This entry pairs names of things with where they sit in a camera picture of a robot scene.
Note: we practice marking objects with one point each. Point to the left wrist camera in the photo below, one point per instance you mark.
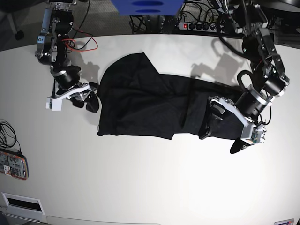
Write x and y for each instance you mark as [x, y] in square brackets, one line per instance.
[253, 134]

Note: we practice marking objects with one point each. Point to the black T-shirt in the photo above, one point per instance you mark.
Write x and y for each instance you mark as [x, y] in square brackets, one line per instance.
[137, 100]

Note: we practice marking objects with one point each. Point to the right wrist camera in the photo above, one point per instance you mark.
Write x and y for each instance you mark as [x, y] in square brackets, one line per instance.
[53, 104]

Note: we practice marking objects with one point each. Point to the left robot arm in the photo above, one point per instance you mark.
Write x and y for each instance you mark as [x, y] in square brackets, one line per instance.
[260, 86]

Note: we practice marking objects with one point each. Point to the white power strip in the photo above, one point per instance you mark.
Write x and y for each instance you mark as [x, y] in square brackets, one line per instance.
[201, 26]

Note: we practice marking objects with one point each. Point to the black chair caster wheel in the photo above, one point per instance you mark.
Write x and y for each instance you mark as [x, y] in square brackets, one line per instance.
[19, 35]

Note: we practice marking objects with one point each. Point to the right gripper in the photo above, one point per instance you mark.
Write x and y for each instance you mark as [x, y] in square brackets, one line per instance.
[67, 84]

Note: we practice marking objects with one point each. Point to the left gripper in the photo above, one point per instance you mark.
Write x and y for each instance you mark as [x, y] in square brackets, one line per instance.
[247, 109]

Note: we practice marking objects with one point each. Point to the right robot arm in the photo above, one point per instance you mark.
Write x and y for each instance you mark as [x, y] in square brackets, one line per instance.
[53, 46]

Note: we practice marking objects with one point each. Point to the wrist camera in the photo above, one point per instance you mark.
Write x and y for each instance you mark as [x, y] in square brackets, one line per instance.
[253, 134]
[53, 104]

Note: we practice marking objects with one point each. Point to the orange-edged circuit board case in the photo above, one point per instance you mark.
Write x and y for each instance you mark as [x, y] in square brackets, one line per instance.
[14, 164]

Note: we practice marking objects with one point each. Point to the sticker label at table edge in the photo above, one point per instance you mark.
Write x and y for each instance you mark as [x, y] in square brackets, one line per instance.
[285, 222]

